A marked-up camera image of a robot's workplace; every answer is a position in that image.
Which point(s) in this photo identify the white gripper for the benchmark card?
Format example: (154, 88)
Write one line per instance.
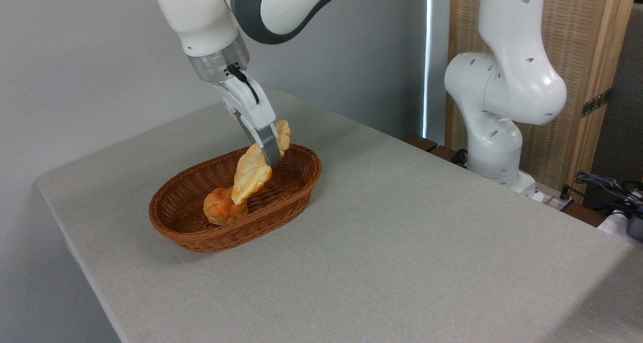
(251, 104)

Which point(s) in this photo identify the long braided bread loaf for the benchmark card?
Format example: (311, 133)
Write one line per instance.
(251, 175)

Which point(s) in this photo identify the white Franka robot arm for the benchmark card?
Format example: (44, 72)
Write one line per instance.
(505, 82)

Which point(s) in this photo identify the brown wicker oval basket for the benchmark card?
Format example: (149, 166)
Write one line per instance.
(286, 192)

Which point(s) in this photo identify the round orange bread roll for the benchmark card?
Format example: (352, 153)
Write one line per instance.
(218, 210)

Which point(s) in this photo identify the grey tablecloth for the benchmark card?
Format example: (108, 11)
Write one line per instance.
(402, 232)

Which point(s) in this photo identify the metal screen hinge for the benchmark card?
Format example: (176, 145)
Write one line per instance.
(597, 102)

